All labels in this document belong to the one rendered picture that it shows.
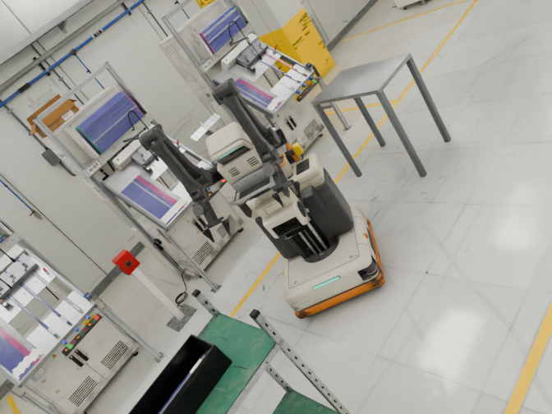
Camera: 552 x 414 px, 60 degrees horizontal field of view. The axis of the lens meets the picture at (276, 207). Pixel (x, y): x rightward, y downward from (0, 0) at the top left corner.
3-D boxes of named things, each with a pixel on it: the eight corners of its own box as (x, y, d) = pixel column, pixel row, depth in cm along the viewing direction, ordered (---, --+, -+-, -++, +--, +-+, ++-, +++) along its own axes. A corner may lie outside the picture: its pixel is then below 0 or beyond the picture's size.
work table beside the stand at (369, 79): (425, 177, 363) (378, 89, 327) (356, 177, 419) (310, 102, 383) (451, 139, 381) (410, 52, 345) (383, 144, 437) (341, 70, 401)
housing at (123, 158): (161, 138, 429) (158, 127, 417) (122, 174, 408) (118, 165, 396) (154, 133, 431) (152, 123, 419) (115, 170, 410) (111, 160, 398)
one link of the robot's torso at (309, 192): (288, 226, 308) (268, 198, 297) (327, 206, 300) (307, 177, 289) (288, 251, 286) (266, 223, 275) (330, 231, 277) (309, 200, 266)
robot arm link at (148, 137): (157, 116, 236) (141, 126, 239) (153, 130, 225) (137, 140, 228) (213, 176, 261) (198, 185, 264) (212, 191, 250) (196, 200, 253)
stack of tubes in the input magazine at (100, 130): (144, 115, 411) (123, 89, 399) (101, 154, 389) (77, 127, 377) (139, 117, 421) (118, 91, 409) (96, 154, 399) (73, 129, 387)
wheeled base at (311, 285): (297, 259, 370) (280, 236, 359) (372, 223, 350) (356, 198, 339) (299, 324, 313) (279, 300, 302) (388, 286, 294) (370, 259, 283)
